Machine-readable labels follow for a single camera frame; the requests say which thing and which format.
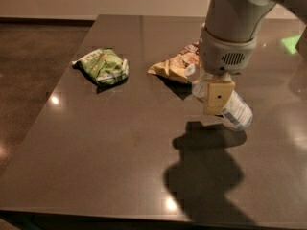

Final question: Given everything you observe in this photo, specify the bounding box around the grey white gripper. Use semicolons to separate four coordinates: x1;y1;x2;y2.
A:
199;28;256;115

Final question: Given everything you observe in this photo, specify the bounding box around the clear blue plastic water bottle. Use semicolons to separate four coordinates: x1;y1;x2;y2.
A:
185;63;253;131

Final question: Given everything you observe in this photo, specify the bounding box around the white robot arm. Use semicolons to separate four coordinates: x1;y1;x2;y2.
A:
199;0;307;115

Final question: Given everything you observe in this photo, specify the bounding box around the brown yellow chip bag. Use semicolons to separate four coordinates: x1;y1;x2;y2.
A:
148;41;199;84

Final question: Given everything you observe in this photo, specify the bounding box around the green snack bag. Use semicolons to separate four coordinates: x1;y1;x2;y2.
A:
72;48;129;87

